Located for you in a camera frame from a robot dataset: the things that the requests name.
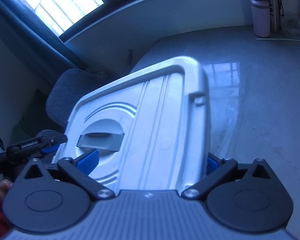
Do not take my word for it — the white bin lid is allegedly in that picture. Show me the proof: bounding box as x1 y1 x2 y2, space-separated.
53 56 210 193

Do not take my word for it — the far grey fabric chair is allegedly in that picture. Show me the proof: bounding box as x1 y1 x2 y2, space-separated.
45 68 108 128

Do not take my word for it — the dark blue curtain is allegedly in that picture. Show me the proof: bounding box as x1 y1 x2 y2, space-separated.
0 0 88 85

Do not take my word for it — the person left hand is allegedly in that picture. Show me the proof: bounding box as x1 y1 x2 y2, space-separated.
0 179 13 200

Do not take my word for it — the pink water bottle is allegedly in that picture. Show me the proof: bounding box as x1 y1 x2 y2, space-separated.
250 0 270 38

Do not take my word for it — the steel thermos bottle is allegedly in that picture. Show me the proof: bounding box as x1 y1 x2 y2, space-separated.
267 0 284 33

